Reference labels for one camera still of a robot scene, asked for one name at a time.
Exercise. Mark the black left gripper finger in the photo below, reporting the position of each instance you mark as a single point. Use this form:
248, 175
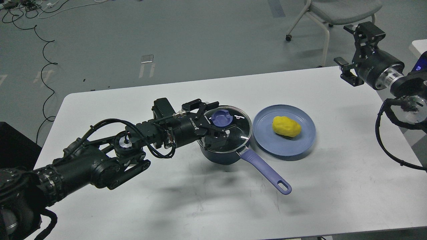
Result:
217, 139
197, 108

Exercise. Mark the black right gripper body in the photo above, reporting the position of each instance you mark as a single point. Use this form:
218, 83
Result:
376, 67

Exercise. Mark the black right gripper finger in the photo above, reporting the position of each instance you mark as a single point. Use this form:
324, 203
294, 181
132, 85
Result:
366, 35
346, 73

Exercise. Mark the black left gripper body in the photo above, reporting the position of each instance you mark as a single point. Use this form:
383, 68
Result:
188, 130

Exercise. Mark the glass lid purple knob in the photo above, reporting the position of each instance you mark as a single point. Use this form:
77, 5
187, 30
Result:
226, 115

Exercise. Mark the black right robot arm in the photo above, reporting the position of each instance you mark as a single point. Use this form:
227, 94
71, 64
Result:
407, 108

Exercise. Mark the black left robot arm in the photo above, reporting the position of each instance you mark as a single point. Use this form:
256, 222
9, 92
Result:
109, 154

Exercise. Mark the yellow potato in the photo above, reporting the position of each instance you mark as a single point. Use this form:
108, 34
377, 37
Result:
285, 126

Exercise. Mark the grey office chair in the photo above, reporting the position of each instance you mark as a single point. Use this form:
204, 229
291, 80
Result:
328, 13

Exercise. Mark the white side table corner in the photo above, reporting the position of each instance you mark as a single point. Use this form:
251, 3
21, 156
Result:
418, 47

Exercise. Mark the blue plate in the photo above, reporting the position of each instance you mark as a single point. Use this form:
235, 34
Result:
281, 145

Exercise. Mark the black box at left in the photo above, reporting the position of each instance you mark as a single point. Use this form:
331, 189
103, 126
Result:
16, 150

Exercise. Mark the dark blue saucepan purple handle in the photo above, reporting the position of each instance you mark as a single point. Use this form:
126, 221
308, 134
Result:
255, 160

